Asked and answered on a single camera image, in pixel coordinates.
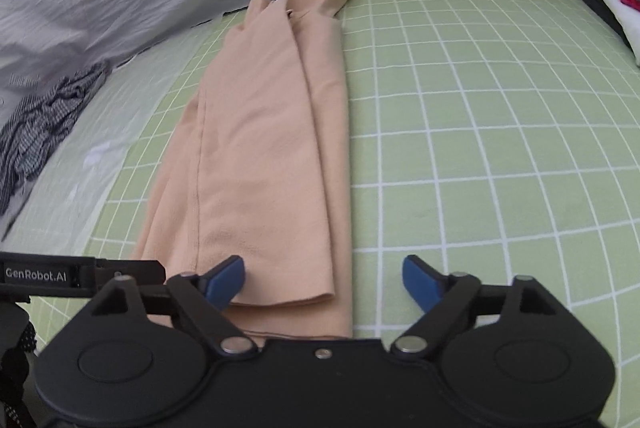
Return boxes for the beige long sleeve shirt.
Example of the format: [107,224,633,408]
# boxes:
[132,0,352,339]

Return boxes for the white paper label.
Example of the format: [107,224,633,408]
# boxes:
[82,141,126,171]

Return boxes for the blue checkered shirt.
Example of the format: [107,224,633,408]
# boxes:
[1,61,111,216]

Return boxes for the green grid bed sheet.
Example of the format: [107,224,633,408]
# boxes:
[2,0,639,427]

